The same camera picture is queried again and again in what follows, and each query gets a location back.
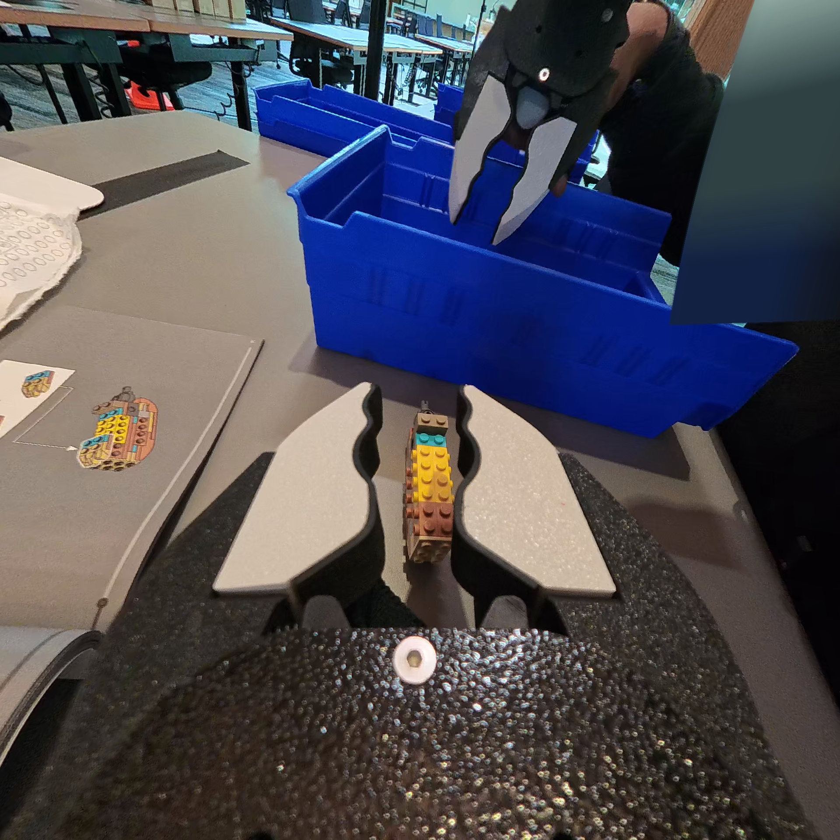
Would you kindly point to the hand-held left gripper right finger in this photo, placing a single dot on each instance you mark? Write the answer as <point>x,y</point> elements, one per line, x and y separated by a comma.
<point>531,518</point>

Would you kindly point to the empty blue plastic bin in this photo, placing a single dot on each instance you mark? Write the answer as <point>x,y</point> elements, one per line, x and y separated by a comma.
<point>449,105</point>
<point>308,111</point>

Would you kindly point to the partly built lego boat model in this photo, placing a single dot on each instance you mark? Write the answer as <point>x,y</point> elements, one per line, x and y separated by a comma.
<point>430,479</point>

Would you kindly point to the grey lego instruction booklet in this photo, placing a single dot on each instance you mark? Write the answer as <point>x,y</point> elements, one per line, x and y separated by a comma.
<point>98,525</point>

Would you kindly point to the long wooden-top table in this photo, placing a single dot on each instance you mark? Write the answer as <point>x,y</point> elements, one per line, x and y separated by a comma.
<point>164,23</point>
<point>367,43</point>

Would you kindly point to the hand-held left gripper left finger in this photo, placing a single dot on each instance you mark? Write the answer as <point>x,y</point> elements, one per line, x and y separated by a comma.
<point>308,512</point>

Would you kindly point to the black office chair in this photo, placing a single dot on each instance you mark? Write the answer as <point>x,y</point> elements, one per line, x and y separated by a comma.
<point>164,65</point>
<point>312,33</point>

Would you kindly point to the person's black shirt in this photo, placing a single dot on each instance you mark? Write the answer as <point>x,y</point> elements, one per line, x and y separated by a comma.
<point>689,164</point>

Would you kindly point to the white plastic stand base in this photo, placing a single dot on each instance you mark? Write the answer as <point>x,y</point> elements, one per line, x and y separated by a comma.
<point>39,187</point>

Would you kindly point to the black tape strip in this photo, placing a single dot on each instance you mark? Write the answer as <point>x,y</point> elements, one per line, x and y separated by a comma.
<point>164,177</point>

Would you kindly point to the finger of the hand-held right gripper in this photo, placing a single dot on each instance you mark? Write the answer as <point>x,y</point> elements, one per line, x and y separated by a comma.
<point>476,138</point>
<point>544,164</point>

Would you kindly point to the white perforated sheet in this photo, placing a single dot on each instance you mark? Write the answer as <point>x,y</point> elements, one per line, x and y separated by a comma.
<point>29,256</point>

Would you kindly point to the black vertical post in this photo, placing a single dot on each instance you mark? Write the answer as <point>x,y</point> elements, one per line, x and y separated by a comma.
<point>376,46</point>

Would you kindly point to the person's right forearm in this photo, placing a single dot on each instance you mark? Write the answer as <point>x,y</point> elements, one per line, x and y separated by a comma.
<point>633,72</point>

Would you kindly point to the blue plastic bin holding bricks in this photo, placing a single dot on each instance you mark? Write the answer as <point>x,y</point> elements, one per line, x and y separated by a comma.
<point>499,315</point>

